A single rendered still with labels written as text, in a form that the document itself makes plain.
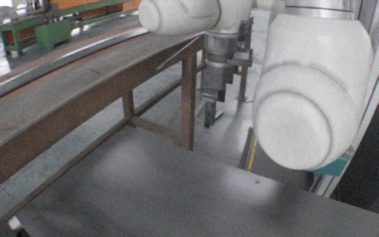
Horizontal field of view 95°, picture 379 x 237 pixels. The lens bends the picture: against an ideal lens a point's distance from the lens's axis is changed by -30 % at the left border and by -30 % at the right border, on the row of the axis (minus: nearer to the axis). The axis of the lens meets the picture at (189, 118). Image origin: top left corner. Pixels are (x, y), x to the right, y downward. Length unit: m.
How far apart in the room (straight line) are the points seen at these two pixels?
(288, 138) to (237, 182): 0.16
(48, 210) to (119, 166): 0.16
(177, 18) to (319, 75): 0.27
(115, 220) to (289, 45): 0.33
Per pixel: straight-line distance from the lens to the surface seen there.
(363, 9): 0.90
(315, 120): 0.24
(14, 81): 0.72
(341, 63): 0.27
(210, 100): 0.59
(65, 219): 0.38
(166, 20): 0.42
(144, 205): 0.36
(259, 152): 1.12
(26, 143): 0.52
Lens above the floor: 1.02
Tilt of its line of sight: 33 degrees down
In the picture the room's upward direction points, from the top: 2 degrees clockwise
